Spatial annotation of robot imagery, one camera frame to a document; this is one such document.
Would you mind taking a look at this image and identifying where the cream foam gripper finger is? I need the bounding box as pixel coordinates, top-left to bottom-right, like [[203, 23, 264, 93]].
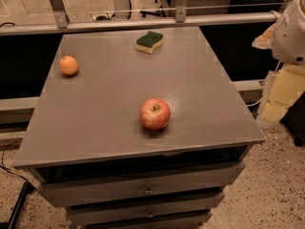
[[252, 24, 275, 50]]

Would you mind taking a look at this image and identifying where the green and yellow sponge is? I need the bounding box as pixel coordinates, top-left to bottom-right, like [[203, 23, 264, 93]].
[[136, 31, 164, 54]]

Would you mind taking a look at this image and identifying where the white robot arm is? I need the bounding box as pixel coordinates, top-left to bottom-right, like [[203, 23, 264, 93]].
[[252, 0, 305, 65]]

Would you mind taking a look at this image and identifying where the red apple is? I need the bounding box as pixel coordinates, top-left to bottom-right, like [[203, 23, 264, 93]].
[[139, 98, 171, 130]]

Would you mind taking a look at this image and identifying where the top grey drawer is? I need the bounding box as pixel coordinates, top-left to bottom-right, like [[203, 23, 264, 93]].
[[38, 161, 245, 207]]

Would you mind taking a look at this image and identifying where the grey drawer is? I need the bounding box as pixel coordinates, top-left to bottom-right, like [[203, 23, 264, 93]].
[[86, 210, 212, 229], [38, 161, 245, 207], [68, 191, 224, 225]]

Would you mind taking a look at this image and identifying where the white power strip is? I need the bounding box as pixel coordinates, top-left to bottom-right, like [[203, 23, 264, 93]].
[[91, 12, 115, 21]]

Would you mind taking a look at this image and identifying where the middle grey drawer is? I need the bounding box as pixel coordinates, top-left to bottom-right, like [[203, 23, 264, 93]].
[[68, 191, 224, 225]]

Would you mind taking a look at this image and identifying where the orange fruit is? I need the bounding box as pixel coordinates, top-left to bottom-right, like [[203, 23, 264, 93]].
[[59, 55, 78, 75]]

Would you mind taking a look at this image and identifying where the grey drawer cabinet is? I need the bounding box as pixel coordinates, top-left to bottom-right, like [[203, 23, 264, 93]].
[[12, 26, 267, 229]]

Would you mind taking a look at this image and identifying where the bottom grey drawer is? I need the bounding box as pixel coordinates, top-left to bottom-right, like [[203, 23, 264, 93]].
[[86, 210, 212, 229]]

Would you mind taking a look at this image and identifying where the black flat floor object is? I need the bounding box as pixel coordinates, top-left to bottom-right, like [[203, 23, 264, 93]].
[[0, 182, 30, 229]]

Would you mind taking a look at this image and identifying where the metal frame rail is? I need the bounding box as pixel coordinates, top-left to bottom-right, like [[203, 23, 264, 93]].
[[0, 0, 276, 35]]

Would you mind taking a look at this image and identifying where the black floor cable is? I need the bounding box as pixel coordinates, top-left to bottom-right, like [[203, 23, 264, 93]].
[[0, 140, 31, 183]]

